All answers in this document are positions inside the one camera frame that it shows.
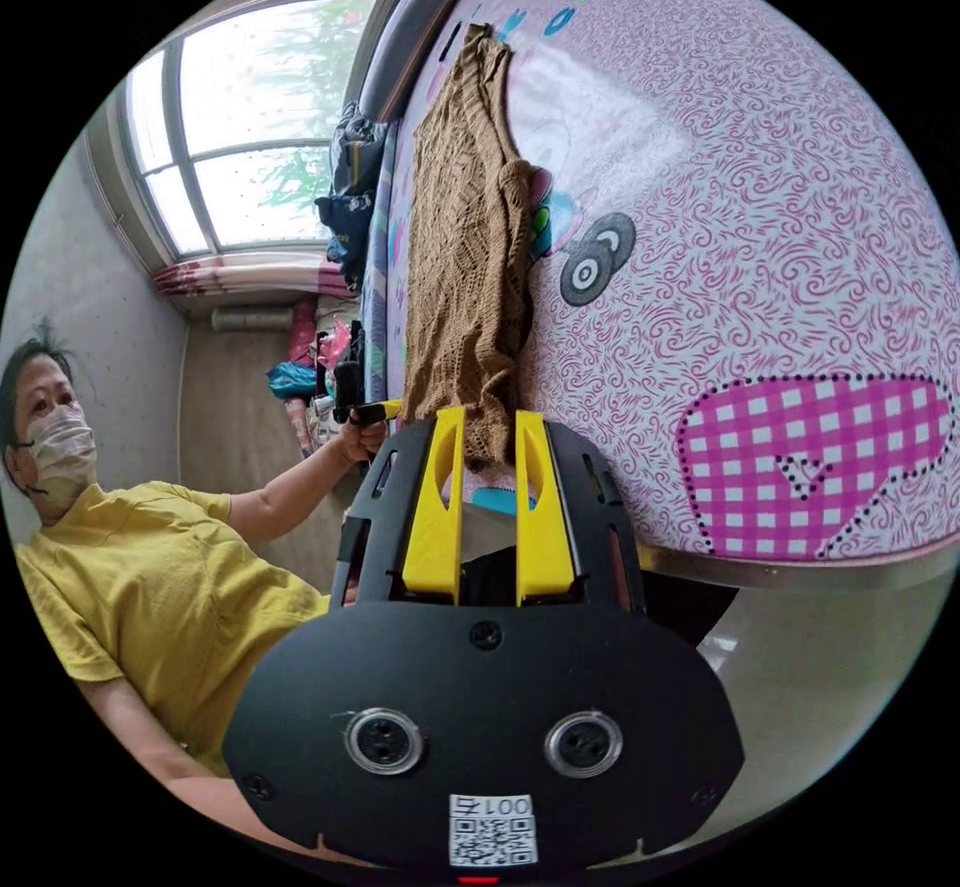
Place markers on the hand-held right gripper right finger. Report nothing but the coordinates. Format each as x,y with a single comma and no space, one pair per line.
544,542

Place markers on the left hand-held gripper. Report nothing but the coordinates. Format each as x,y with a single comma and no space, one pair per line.
369,414

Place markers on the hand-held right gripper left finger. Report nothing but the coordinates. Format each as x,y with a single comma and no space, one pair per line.
433,527

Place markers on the brown knitted top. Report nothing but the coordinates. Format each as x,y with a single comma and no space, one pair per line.
457,249

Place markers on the person's right forearm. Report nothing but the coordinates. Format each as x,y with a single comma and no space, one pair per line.
247,816

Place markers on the person's left forearm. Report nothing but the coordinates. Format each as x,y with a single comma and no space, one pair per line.
292,486

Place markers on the person's left hand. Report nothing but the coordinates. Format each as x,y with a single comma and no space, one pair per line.
365,443

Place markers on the blue plastic bag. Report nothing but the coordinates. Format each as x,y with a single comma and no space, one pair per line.
291,379

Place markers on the pink striped curtain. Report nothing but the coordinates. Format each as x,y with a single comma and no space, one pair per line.
240,276

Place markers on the pile of clothes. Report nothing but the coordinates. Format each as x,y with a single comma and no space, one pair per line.
352,182

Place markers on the person's body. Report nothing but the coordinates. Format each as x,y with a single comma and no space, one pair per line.
150,587

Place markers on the window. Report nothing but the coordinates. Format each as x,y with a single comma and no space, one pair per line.
247,129

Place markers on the bed with pink printed sheet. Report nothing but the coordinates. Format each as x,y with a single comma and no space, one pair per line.
750,189

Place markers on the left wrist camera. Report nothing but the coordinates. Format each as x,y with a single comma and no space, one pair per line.
348,388

